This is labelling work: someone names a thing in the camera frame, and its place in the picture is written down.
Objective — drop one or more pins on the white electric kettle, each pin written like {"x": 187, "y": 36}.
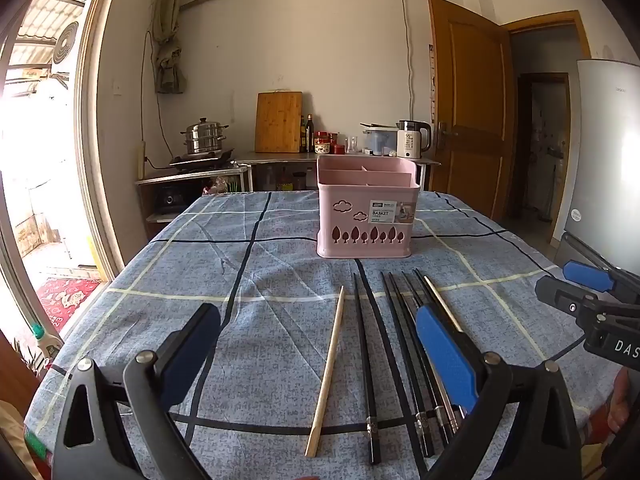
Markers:
{"x": 414, "y": 140}

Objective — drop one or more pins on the wooden door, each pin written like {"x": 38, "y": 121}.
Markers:
{"x": 472, "y": 110}

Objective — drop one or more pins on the hanging grey cloth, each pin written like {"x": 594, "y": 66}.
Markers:
{"x": 167, "y": 55}

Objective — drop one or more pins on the person's right hand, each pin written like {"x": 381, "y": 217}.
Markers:
{"x": 620, "y": 405}

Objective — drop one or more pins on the white power strip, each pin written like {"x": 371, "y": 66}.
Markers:
{"x": 141, "y": 160}

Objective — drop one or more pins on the steel kitchen counter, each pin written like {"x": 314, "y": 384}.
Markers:
{"x": 280, "y": 158}

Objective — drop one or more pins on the black appliance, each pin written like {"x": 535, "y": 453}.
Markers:
{"x": 167, "y": 199}

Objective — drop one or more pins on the steel steamer pot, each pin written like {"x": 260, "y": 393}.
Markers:
{"x": 202, "y": 137}

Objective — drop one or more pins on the clear water filter jug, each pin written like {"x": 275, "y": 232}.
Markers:
{"x": 379, "y": 141}

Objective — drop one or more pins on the outdoor fan unit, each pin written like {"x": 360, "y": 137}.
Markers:
{"x": 65, "y": 42}

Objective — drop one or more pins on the red patterned rug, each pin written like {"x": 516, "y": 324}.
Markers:
{"x": 67, "y": 302}

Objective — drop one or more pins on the black gas stove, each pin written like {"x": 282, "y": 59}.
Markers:
{"x": 200, "y": 158}

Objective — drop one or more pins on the pink plastic utensil basket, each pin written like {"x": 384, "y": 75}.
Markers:
{"x": 350, "y": 240}

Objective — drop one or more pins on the bamboo cutting board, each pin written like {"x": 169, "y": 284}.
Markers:
{"x": 278, "y": 122}

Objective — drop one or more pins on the blue checked tablecloth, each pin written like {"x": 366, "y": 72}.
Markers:
{"x": 280, "y": 340}

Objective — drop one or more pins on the silver refrigerator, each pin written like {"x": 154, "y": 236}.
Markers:
{"x": 607, "y": 160}

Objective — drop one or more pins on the black chopstick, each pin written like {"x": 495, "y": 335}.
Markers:
{"x": 401, "y": 345}
{"x": 421, "y": 285}
{"x": 365, "y": 360}
{"x": 411, "y": 292}
{"x": 406, "y": 320}

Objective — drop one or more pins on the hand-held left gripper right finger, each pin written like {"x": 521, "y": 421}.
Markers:
{"x": 445, "y": 350}

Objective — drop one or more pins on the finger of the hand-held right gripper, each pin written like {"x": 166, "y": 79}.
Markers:
{"x": 587, "y": 276}
{"x": 557, "y": 296}

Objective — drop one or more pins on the light wooden chopstick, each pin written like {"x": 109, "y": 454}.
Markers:
{"x": 327, "y": 375}
{"x": 442, "y": 305}

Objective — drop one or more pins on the green capped bottle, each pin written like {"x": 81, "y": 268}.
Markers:
{"x": 44, "y": 342}

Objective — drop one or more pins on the low metal stand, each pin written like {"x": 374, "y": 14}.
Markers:
{"x": 190, "y": 175}

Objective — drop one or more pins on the dark glass bottle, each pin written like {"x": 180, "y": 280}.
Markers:
{"x": 302, "y": 137}
{"x": 310, "y": 135}

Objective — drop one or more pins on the red lidded jar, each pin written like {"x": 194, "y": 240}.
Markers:
{"x": 321, "y": 145}

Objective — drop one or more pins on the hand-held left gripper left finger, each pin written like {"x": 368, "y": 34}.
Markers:
{"x": 187, "y": 355}

